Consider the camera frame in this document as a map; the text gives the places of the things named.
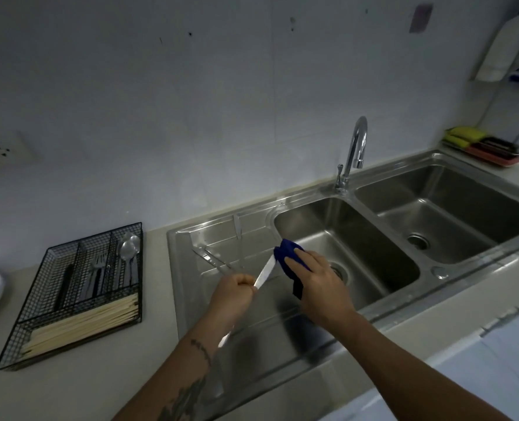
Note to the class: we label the black knife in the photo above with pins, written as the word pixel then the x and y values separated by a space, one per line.
pixel 66 280

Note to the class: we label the red sponge tray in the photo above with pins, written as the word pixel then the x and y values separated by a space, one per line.
pixel 496 161

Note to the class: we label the stainless steel double sink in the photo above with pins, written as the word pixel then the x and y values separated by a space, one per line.
pixel 373 241

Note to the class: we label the silver spoon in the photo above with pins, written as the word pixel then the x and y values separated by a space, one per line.
pixel 133 236
pixel 128 250

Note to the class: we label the person's left hand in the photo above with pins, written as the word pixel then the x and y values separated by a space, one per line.
pixel 233 298

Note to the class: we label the white wall outlet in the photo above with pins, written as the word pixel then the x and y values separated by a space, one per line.
pixel 5 153

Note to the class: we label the person's right hand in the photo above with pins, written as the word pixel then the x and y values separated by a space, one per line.
pixel 325 293

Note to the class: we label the chrome faucet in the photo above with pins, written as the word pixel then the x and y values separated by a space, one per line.
pixel 360 127

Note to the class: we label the bundle of wooden chopsticks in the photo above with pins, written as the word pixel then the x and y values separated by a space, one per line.
pixel 79 324

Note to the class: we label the person's left forearm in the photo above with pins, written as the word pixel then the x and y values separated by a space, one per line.
pixel 171 377

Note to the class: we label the yellow sponge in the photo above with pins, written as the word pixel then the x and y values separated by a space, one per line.
pixel 463 136

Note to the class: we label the white spray bottle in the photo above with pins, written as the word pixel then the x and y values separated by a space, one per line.
pixel 500 43

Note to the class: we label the dark blue cloth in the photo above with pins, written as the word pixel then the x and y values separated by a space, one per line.
pixel 288 249

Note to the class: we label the dark scouring pad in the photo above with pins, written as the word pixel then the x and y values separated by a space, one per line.
pixel 498 146

